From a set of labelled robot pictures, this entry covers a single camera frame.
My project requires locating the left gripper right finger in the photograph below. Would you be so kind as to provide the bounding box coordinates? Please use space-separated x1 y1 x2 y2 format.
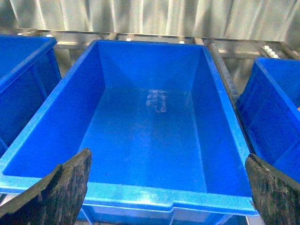
245 153 300 225

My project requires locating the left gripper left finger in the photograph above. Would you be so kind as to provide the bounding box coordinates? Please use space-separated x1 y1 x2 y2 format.
0 148 92 225

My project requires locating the blue bin with buttons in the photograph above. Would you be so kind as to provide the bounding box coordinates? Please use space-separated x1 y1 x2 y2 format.
0 35 61 154

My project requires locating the far right blue bin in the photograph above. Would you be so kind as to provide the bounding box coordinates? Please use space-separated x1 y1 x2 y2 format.
236 57 300 181

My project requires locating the empty blue upper bin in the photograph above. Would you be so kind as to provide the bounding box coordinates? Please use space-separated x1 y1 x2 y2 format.
0 40 258 225

